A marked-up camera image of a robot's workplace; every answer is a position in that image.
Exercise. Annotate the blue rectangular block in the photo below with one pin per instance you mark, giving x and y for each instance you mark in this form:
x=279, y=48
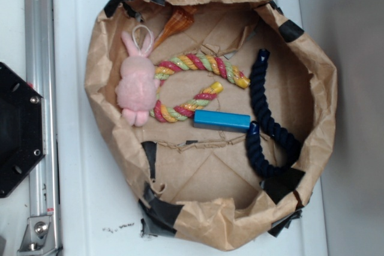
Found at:
x=222, y=121

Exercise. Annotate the brown paper bag bin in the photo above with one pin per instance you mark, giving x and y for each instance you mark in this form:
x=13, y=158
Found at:
x=219, y=188

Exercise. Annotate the pink plush bunny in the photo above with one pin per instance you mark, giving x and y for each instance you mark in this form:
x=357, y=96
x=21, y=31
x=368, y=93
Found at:
x=137, y=89

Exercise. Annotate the orange spiral seashell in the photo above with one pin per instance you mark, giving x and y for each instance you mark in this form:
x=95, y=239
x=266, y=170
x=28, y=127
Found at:
x=181, y=19

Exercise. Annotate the aluminium extrusion rail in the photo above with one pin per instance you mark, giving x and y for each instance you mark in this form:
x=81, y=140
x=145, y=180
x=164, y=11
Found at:
x=40, y=72

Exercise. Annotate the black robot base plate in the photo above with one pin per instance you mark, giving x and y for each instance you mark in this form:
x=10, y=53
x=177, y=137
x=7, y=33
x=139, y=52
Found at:
x=21, y=130

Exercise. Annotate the metal corner bracket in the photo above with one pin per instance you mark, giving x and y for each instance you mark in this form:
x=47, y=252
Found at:
x=39, y=237

